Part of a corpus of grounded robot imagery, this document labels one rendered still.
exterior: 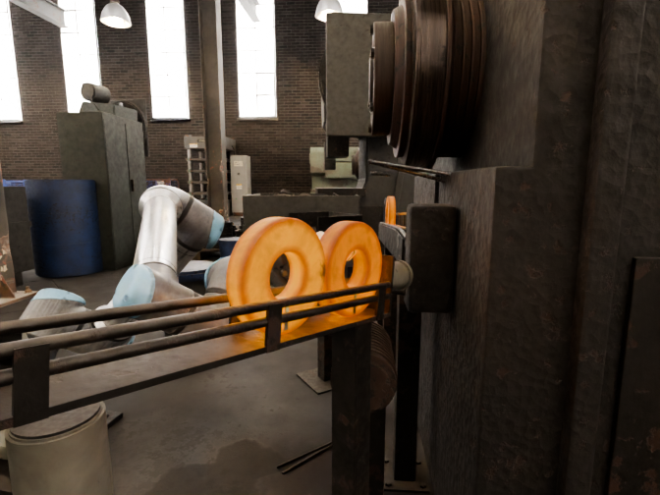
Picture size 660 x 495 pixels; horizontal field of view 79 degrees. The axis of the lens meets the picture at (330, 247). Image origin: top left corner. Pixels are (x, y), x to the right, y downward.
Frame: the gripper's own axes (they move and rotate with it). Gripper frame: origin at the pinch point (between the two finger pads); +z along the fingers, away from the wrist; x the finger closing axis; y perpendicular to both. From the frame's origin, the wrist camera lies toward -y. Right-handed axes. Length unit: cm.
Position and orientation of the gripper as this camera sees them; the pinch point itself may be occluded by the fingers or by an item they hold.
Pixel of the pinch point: (349, 256)
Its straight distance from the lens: 66.7
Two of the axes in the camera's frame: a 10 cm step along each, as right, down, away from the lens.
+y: -2.4, -9.7, 0.4
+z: 7.4, -2.1, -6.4
